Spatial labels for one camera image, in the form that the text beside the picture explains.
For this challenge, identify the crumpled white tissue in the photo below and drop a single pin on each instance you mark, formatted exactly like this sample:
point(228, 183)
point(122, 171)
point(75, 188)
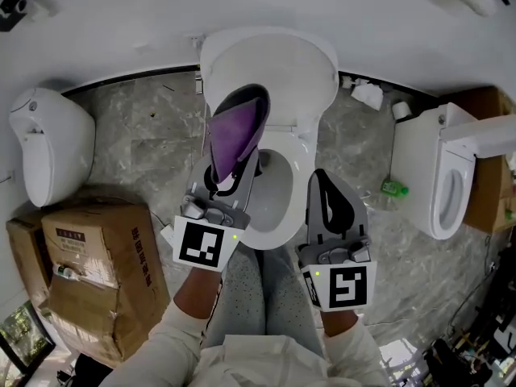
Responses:
point(367, 95)

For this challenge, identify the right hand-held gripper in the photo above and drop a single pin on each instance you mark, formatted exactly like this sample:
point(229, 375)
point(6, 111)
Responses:
point(346, 284)

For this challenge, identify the person's grey speckled trousers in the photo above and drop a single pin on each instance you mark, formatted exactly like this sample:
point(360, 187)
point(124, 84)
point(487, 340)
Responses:
point(250, 296)

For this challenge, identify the large printed cardboard box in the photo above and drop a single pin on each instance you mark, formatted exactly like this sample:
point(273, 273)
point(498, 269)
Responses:
point(105, 280)

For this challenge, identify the loose toilet paper roll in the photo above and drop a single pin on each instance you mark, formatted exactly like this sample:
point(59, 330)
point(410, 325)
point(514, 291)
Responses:
point(401, 110)

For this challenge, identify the white toilet lid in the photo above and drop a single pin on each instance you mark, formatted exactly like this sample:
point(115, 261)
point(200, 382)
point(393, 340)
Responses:
point(282, 75)

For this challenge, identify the white toilet with tank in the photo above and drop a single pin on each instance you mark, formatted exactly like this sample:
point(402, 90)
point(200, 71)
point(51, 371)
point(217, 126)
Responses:
point(300, 155)

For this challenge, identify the white tankless toilet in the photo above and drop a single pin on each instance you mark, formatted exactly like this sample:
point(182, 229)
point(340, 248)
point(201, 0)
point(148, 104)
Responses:
point(419, 155)

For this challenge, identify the cluttered equipment rack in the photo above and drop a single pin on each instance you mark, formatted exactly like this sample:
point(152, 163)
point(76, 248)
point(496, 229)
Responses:
point(451, 361)

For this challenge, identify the purple and grey cleaning cloth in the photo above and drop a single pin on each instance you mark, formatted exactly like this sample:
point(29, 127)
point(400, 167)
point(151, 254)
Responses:
point(234, 135)

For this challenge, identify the small worn cardboard box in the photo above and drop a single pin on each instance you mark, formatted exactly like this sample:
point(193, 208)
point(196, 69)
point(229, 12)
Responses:
point(24, 256)

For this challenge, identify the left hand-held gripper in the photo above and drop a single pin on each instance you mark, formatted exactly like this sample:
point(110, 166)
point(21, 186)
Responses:
point(201, 244)

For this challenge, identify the green bottle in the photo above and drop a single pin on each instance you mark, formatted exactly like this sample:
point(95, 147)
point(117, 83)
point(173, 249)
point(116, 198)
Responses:
point(393, 188)

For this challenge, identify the person's right forearm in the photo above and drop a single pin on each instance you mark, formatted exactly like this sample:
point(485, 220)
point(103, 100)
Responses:
point(342, 329)

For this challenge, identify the plain cardboard box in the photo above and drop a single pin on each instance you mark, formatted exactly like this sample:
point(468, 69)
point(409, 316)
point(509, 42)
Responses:
point(492, 200)

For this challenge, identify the nearly empty toilet paper roll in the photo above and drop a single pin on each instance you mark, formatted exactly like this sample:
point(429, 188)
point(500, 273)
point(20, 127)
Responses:
point(38, 10)

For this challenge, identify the white egg-shaped toilet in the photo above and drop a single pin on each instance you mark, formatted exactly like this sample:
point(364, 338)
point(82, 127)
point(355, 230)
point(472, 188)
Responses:
point(52, 143)

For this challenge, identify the person's left forearm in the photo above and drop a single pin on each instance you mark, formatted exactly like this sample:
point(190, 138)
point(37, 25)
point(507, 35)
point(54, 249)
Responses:
point(193, 296)

